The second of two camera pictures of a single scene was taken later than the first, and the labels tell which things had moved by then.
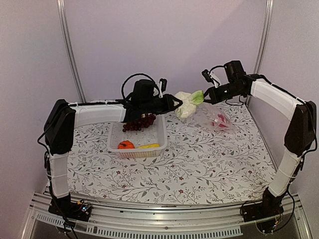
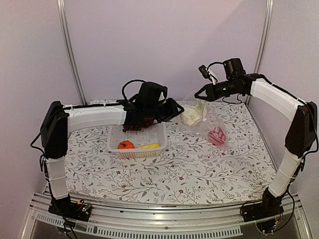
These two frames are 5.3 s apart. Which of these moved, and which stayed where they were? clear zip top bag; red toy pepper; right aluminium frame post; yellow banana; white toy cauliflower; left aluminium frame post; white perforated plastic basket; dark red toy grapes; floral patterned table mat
Moved: white toy cauliflower; clear zip top bag; red toy pepper
Stayed: yellow banana; white perforated plastic basket; left aluminium frame post; right aluminium frame post; floral patterned table mat; dark red toy grapes
